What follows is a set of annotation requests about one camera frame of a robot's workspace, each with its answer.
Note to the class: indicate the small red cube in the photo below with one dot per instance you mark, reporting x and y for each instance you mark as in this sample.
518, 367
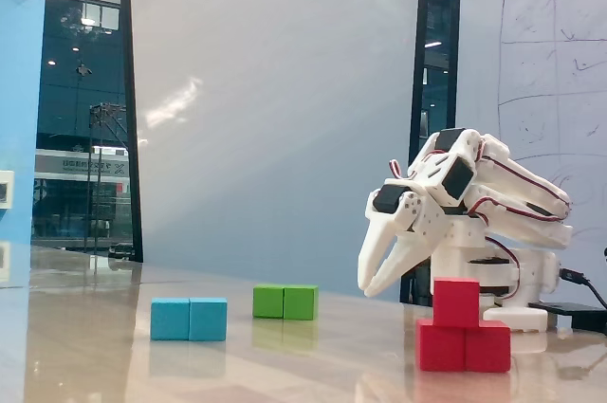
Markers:
455, 303

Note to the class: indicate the black window frame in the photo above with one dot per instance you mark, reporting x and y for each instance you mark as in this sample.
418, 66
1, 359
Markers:
419, 42

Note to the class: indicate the whiteboard with marker drawings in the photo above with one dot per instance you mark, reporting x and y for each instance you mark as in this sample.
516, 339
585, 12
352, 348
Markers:
545, 66

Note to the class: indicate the narrow black pillar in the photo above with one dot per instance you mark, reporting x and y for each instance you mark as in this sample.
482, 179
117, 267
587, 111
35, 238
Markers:
130, 90

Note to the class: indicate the long blue block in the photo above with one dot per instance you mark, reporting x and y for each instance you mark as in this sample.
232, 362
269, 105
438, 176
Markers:
189, 320

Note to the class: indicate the large plain white panel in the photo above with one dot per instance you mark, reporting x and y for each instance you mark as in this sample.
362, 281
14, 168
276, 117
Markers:
284, 114

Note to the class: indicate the long red block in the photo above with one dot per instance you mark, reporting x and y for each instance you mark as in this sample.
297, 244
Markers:
486, 348

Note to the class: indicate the metal scaffold tower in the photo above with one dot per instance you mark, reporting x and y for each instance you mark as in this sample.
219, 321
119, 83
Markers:
108, 111

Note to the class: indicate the white storefront sign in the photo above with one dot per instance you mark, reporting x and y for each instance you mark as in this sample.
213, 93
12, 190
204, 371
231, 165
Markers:
80, 166

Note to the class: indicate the flat black box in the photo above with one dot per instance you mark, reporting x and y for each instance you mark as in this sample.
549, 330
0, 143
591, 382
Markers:
578, 315

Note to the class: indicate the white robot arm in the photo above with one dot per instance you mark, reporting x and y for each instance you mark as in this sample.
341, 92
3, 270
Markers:
521, 185

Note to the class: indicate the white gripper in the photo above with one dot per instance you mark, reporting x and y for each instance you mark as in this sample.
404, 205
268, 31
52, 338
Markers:
412, 214

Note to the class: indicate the long green block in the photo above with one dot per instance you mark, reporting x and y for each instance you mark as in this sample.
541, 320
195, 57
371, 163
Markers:
284, 302

